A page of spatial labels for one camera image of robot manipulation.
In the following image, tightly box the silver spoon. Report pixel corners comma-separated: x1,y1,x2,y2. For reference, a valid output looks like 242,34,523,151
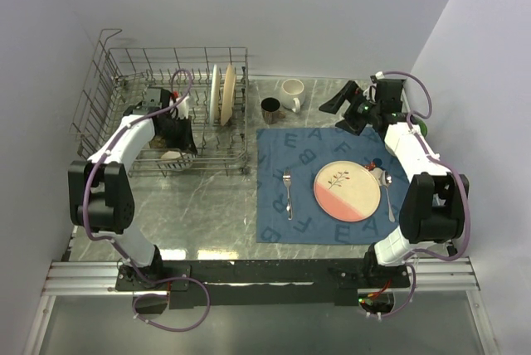
365,158,396,222

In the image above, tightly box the blue letter pattern cloth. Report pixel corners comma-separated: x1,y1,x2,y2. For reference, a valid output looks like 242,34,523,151
256,127,409,245

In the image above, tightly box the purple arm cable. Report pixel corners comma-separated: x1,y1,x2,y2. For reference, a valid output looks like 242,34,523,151
82,68,212,331
379,71,474,319

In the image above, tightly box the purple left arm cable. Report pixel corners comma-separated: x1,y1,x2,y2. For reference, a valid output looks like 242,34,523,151
82,68,212,331

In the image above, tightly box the brown rimmed ceramic bowl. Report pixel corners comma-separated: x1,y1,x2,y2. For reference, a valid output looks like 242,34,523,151
149,135,167,149

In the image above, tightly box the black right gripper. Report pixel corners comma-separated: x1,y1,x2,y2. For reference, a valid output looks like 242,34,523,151
319,81,381,137

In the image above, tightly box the beige plate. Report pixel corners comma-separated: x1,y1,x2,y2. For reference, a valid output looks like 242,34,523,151
220,64,236,126

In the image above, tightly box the white ceramic mug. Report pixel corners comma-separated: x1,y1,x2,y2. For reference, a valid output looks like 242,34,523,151
280,79,305,114

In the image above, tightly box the white strawberry pattern plate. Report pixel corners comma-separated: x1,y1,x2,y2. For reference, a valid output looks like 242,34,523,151
209,65,221,126

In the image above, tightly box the floral mug green inside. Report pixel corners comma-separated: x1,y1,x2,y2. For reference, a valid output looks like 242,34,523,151
384,118,428,153

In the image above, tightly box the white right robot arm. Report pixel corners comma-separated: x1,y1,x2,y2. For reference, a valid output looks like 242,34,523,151
319,71,471,288

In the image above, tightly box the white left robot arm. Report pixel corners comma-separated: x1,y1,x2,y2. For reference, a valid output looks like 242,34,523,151
68,87,197,290

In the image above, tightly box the pink and cream plate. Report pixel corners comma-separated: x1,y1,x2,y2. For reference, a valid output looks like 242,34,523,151
314,161,381,222

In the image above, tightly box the silver fork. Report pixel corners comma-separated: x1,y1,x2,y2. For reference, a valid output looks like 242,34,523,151
283,169,293,221

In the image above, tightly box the dark brown metal cup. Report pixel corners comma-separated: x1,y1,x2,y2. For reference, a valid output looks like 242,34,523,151
261,97,285,125

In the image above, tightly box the metal wire dish rack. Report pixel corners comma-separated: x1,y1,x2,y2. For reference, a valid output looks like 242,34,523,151
70,28,248,175

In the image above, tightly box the aluminium frame rail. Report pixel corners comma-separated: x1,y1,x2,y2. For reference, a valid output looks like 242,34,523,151
41,257,480,296

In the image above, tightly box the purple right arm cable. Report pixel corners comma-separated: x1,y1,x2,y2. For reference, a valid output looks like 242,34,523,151
379,71,474,319

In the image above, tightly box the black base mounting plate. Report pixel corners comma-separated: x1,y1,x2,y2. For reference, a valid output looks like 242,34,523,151
115,259,410,309

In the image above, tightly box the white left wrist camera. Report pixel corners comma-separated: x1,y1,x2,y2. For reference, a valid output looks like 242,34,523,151
169,91,192,119

